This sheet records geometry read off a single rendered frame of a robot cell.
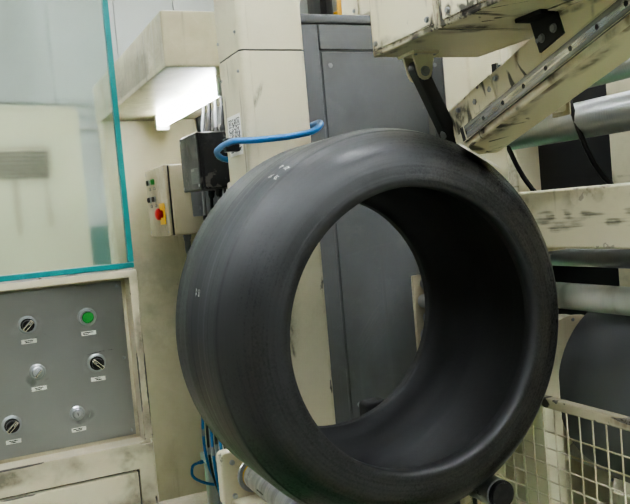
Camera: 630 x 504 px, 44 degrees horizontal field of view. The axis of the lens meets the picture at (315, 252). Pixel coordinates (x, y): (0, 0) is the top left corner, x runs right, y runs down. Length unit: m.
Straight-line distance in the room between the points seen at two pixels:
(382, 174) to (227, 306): 0.28
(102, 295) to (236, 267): 0.75
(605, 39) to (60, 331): 1.18
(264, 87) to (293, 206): 0.47
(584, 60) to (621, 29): 0.08
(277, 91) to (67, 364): 0.73
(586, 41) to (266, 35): 0.56
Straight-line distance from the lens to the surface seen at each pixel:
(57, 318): 1.74
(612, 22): 1.25
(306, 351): 1.48
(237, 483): 1.45
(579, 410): 1.39
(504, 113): 1.43
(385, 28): 1.51
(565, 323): 2.06
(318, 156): 1.08
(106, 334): 1.75
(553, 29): 1.33
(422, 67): 1.53
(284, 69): 1.48
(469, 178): 1.16
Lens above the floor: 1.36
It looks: 3 degrees down
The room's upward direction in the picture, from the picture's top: 5 degrees counter-clockwise
